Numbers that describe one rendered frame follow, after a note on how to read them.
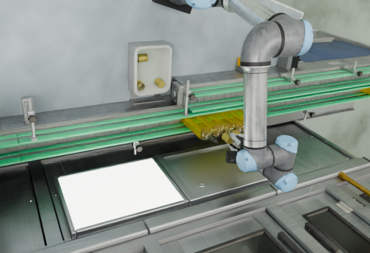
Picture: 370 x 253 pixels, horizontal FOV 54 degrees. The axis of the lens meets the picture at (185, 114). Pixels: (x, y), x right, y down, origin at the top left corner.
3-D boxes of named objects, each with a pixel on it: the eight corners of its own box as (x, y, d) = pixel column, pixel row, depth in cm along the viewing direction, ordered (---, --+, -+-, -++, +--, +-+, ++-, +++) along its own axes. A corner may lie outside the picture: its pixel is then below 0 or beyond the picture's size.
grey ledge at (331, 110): (219, 126, 200) (230, 135, 191) (221, 111, 197) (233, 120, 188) (341, 103, 242) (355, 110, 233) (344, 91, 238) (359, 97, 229)
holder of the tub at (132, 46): (128, 99, 172) (134, 106, 166) (128, 42, 160) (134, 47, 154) (161, 95, 179) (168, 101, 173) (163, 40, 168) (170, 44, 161)
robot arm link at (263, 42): (251, 21, 105) (250, 179, 116) (282, 20, 110) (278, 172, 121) (230, 22, 116) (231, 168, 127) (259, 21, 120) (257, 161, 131)
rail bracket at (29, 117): (22, 121, 150) (28, 147, 132) (17, 82, 142) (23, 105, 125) (34, 119, 152) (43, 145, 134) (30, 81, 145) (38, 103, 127)
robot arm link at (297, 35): (206, -28, 147) (286, 29, 109) (238, -28, 153) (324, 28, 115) (201, 1, 154) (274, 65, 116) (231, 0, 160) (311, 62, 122)
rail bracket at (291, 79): (277, 77, 193) (295, 86, 182) (280, 63, 190) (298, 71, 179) (283, 76, 194) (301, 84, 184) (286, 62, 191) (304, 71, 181)
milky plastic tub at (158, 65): (128, 89, 169) (134, 97, 162) (128, 42, 160) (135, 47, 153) (162, 86, 177) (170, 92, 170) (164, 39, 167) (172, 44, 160)
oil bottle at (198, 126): (180, 121, 175) (203, 142, 158) (181, 111, 173) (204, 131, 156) (191, 120, 177) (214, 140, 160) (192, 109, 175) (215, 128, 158)
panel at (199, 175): (53, 182, 146) (71, 240, 119) (53, 176, 144) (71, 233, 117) (239, 142, 185) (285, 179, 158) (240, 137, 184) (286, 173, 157)
